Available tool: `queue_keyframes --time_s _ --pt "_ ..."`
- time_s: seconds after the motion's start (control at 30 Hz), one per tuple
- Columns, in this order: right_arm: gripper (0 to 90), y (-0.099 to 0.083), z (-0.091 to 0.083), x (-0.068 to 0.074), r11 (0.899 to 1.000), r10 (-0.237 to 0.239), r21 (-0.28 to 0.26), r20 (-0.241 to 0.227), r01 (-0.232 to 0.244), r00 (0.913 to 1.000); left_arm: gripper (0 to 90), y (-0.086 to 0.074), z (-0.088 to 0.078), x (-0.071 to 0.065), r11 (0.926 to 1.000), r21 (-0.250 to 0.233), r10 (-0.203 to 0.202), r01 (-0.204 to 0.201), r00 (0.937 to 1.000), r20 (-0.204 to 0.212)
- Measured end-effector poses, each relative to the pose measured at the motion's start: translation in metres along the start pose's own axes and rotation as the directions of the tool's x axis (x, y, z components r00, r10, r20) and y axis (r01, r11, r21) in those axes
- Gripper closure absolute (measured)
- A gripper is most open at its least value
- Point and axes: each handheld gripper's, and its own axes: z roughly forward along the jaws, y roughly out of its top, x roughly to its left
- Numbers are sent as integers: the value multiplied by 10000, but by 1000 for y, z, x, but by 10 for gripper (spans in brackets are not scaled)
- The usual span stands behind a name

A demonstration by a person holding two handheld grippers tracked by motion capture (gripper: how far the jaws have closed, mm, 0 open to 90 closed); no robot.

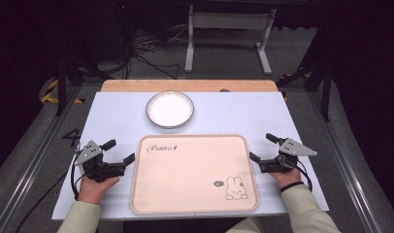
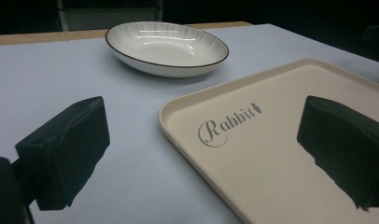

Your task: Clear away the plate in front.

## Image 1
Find black wristband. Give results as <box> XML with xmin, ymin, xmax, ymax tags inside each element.
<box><xmin>279</xmin><ymin>181</ymin><xmax>305</xmax><ymax>194</ymax></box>

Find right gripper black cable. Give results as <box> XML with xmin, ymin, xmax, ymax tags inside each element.
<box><xmin>294</xmin><ymin>158</ymin><xmax>313</xmax><ymax>192</ymax></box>

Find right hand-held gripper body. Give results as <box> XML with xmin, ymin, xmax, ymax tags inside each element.
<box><xmin>258</xmin><ymin>137</ymin><xmax>318</xmax><ymax>174</ymax></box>

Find black tripod stand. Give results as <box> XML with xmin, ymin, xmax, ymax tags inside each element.
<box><xmin>54</xmin><ymin>52</ymin><xmax>115</xmax><ymax>117</ymax></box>
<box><xmin>276</xmin><ymin>60</ymin><xmax>333</xmax><ymax>123</ymax></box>

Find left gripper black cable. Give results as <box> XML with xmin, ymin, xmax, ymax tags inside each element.
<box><xmin>14</xmin><ymin>158</ymin><xmax>86</xmax><ymax>233</ymax></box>

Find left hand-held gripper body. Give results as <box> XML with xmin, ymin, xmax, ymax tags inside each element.
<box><xmin>74</xmin><ymin>139</ymin><xmax>127</xmax><ymax>183</ymax></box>

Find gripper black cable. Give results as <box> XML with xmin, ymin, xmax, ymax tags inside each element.
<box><xmin>294</xmin><ymin>158</ymin><xmax>313</xmax><ymax>192</ymax></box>
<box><xmin>14</xmin><ymin>158</ymin><xmax>86</xmax><ymax>233</ymax></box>

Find black floor cables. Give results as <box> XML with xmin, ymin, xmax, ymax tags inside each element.
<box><xmin>129</xmin><ymin>23</ymin><xmax>181</xmax><ymax>81</ymax></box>

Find white round plate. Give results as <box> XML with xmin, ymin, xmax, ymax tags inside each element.
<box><xmin>145</xmin><ymin>90</ymin><xmax>196</xmax><ymax>130</ymax></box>

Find white metal stand frame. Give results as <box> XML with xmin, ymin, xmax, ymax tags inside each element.
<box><xmin>183</xmin><ymin>4</ymin><xmax>278</xmax><ymax>77</ymax></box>

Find person's left hand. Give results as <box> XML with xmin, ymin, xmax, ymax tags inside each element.
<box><xmin>77</xmin><ymin>175</ymin><xmax>120</xmax><ymax>206</ymax></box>

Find white table cover sheet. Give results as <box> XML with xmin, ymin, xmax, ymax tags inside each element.
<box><xmin>51</xmin><ymin>90</ymin><xmax>330</xmax><ymax>222</ymax></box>

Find yellow black floor tape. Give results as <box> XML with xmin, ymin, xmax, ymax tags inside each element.
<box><xmin>39</xmin><ymin>78</ymin><xmax>86</xmax><ymax>105</ymax></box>

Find aluminium floor rail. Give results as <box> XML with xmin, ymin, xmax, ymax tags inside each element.
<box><xmin>306</xmin><ymin>91</ymin><xmax>382</xmax><ymax>233</ymax></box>
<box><xmin>0</xmin><ymin>86</ymin><xmax>83</xmax><ymax>233</ymax></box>

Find person's right hand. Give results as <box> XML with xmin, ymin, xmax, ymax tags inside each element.
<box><xmin>269</xmin><ymin>166</ymin><xmax>303</xmax><ymax>189</ymax></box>

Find pink tray with rabbit print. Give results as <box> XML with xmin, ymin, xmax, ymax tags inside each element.
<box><xmin>129</xmin><ymin>133</ymin><xmax>260</xmax><ymax>216</ymax></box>

